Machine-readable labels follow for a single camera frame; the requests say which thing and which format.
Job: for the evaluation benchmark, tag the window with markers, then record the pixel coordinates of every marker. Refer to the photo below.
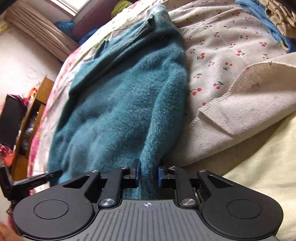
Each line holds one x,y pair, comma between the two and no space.
69,7

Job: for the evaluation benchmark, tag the green cushion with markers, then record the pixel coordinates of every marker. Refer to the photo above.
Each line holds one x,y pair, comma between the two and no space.
120,6

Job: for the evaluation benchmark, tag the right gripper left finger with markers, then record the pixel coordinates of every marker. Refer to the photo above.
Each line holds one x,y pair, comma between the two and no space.
114,183

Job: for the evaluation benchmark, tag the blue cloth on sofa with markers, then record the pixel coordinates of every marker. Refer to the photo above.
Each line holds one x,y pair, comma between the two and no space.
87,36

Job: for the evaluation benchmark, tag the brown checked garment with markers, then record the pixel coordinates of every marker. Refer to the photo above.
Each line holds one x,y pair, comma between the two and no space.
281,16

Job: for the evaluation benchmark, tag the cream blanket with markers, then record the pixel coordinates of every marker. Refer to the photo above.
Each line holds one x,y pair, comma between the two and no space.
271,171

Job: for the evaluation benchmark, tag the cherry print bed sheet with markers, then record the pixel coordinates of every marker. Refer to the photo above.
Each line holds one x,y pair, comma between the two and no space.
240,80

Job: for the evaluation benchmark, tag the wooden side cabinet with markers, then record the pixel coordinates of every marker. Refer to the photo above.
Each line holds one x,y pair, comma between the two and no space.
29,126

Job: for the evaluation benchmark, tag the floral pink quilt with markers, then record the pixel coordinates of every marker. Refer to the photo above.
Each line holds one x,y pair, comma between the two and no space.
39,154

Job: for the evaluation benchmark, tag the blue plastic bag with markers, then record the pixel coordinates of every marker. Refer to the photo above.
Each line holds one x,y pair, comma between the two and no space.
65,27

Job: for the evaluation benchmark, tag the maroon sofa bench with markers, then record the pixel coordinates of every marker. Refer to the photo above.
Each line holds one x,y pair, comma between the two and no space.
90,18

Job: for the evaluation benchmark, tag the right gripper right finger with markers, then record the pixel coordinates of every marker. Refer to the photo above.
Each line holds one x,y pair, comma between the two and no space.
182,182

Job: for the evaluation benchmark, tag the left beige curtain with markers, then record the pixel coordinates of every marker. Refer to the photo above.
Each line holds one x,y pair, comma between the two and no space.
41,29

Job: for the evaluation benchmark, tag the teal fuzzy sweater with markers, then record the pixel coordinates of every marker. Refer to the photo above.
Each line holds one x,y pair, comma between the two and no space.
126,103

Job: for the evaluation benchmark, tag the blue knit garment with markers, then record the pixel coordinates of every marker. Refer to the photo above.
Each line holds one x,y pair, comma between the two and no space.
258,10

